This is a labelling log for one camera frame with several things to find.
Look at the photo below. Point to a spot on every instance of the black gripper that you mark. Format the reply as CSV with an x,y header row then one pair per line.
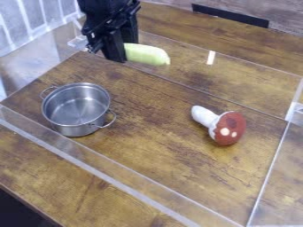
x,y
105,15

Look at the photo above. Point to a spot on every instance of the black strip on table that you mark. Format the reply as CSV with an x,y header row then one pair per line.
x,y
249,20

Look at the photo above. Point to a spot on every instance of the small steel pot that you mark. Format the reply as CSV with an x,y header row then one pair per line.
x,y
76,108

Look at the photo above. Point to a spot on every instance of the red toy mushroom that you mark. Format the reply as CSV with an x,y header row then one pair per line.
x,y
225,126

